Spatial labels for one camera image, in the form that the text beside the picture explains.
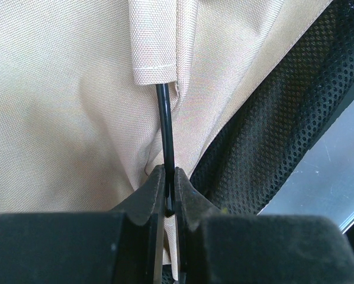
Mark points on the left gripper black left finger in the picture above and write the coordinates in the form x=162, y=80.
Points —
x=123, y=245

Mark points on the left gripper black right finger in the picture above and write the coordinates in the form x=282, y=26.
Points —
x=217, y=247

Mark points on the black tent pole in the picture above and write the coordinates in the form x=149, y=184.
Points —
x=163, y=99

